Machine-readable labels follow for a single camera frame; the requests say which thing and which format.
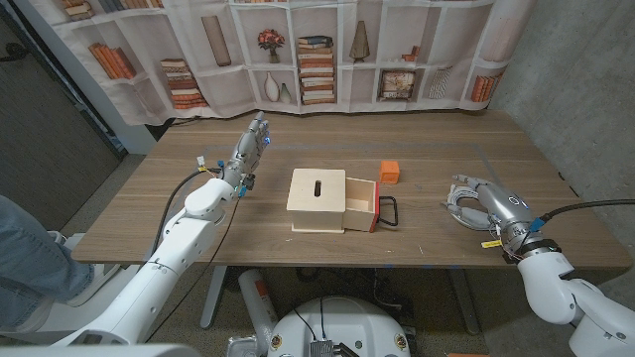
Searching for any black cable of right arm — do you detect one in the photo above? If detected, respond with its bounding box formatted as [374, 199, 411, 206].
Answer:
[538, 198, 635, 224]

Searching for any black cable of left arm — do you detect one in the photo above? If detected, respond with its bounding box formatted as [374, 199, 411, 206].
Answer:
[151, 168, 224, 252]

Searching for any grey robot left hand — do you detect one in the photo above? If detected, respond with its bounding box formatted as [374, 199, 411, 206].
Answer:
[223, 111, 272, 192]

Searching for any printed bookshelf backdrop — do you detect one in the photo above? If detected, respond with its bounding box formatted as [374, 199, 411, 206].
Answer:
[29, 0, 537, 126]

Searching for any light wooden box with slot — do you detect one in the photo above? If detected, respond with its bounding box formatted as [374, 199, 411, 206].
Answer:
[286, 168, 347, 234]

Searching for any white Ethernet cable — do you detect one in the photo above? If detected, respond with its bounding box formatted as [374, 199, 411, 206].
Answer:
[444, 182, 492, 232]

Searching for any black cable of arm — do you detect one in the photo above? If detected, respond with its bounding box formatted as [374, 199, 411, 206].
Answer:
[538, 198, 635, 224]
[151, 168, 224, 252]

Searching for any grey table leg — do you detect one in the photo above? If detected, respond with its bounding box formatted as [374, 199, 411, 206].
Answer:
[448, 269, 481, 336]
[199, 266, 229, 330]

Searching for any person leg in blue jeans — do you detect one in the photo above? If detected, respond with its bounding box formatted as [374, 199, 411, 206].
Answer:
[0, 195, 94, 331]

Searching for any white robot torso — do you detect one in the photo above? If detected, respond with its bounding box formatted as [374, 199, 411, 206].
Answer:
[267, 296, 412, 357]

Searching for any black door handle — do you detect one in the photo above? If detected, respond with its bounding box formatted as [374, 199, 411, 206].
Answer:
[0, 42, 29, 63]

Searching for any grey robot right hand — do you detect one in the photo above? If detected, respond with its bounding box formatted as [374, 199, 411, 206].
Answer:
[444, 174, 540, 247]

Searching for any wooden drawer with red front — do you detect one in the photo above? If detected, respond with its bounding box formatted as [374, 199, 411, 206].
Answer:
[342, 177, 381, 233]

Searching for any white cylinder with orange label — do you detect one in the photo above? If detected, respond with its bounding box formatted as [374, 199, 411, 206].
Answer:
[237, 268, 279, 356]

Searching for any orange block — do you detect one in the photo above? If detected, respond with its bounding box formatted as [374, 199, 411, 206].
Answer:
[379, 160, 401, 185]

